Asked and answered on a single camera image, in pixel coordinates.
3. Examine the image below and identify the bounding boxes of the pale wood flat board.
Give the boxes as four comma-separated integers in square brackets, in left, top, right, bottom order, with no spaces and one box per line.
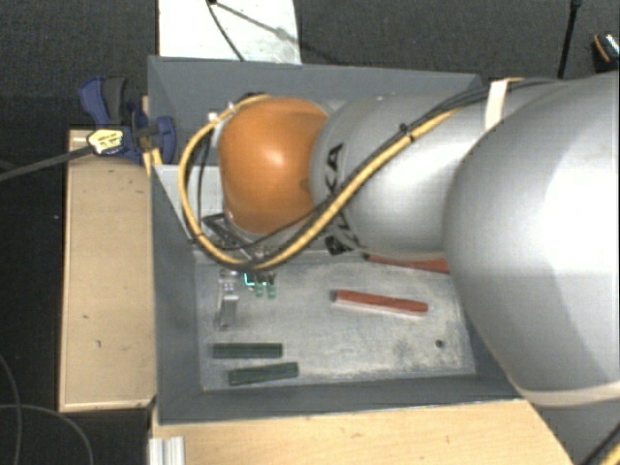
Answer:
[57,128,159,414]

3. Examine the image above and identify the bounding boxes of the red-brown flat block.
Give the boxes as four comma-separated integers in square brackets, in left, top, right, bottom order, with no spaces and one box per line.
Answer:
[329,288,430,320]
[362,252,451,275]

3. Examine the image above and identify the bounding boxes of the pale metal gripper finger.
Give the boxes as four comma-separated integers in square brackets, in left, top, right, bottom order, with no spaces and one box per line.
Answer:
[219,268,241,295]
[214,292,241,332]

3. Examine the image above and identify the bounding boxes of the grey metal bin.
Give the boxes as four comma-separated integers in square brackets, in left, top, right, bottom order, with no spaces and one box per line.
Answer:
[146,54,524,424]

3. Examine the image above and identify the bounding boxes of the dark green flat block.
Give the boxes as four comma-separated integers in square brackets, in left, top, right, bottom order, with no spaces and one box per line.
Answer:
[211,342,285,360]
[227,361,300,388]

